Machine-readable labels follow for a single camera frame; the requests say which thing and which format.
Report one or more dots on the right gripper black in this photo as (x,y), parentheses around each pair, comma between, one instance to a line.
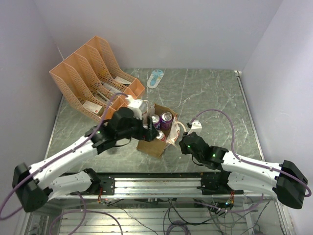
(184,150)

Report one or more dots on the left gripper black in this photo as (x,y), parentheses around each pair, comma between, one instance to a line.
(147,134)

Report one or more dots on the canvas bag brown printed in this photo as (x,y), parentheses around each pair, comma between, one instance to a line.
(156,147)

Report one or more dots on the purple soda can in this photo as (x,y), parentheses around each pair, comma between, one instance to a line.
(156,121)
(166,119)

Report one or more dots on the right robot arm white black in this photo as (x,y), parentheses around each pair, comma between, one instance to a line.
(284,181)

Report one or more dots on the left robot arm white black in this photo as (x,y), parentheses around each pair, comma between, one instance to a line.
(35,185)

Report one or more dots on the white red box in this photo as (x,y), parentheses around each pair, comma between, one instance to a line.
(93,107)

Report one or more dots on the white box in organizer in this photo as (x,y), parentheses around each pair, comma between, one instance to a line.
(122,81)

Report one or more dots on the orange plastic file organizer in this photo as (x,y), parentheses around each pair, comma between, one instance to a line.
(89,74)

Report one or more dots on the blue white blister pack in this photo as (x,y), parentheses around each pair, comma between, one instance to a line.
(155,78)

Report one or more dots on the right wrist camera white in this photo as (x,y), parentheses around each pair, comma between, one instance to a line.
(195,127)

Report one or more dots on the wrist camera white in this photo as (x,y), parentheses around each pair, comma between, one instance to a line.
(195,127)
(138,106)

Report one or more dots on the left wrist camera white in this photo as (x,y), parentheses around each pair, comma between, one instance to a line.
(138,106)

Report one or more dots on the aluminium mounting rail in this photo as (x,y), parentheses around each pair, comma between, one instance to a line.
(122,186)

